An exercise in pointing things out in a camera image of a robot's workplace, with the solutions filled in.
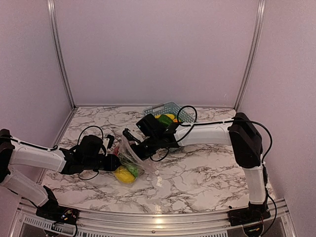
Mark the green fake bitter gourd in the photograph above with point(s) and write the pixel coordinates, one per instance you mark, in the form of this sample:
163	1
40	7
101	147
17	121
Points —
133	170

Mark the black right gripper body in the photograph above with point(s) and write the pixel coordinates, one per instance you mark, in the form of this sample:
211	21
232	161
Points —
146	151

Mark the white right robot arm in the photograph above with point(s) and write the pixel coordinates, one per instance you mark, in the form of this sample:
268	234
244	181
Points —
239	133

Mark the right aluminium corner post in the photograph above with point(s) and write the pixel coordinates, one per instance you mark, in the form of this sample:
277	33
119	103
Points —
252	53

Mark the left aluminium corner post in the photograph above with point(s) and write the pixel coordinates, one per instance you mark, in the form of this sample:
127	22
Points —
59	54

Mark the small yellow fake corn cob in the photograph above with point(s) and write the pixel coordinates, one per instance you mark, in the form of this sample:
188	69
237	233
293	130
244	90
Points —
123	175

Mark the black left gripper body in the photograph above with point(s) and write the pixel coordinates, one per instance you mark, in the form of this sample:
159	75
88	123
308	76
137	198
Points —
91	163

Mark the clear zip top bag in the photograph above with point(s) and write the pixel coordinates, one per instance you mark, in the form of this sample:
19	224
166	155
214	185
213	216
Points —
129	157

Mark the light blue perforated plastic basket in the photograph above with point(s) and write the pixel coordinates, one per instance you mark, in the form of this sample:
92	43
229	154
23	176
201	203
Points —
171	108

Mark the aluminium corner post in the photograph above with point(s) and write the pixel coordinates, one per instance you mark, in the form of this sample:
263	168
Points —
252	53
59	54

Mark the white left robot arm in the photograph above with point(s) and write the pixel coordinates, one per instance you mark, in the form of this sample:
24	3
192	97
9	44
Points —
91	153

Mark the aluminium front rail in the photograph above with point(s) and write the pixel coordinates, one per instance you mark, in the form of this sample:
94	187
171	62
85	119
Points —
92	223

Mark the green fake leafy vegetable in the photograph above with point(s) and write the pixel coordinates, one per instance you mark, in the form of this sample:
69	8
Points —
165	120

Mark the red fake grape bunch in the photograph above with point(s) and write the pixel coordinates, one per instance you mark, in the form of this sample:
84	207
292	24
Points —
118	151

